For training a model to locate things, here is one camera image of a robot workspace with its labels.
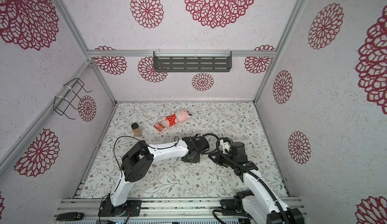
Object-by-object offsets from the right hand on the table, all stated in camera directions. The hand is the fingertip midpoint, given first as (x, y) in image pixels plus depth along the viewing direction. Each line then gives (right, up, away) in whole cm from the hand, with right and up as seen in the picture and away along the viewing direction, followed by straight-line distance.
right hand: (209, 154), depth 81 cm
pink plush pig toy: (-17, +21, +22) cm, 35 cm away
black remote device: (-64, -25, -13) cm, 69 cm away
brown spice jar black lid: (-45, +11, +15) cm, 49 cm away
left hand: (-9, -7, +9) cm, 14 cm away
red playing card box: (-32, +13, +22) cm, 41 cm away
